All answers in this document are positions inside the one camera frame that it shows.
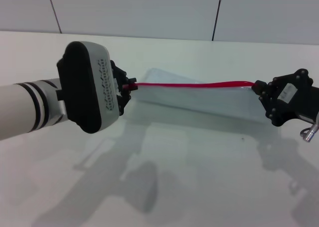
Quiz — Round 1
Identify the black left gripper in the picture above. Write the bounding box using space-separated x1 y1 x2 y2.
110 59 139 116

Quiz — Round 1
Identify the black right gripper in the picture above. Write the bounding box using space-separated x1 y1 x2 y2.
252 69 319 126

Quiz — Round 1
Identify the clear document bag red zip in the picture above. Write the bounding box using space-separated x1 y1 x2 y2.
123 67 269 124

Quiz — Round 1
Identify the handwritten white tape label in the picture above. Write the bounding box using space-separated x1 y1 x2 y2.
280 83 298 104

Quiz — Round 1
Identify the silver metal cable connector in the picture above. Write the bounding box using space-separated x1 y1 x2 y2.
303 123 319 143

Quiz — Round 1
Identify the black vertical wall strip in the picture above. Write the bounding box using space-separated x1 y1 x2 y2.
211 0 224 41

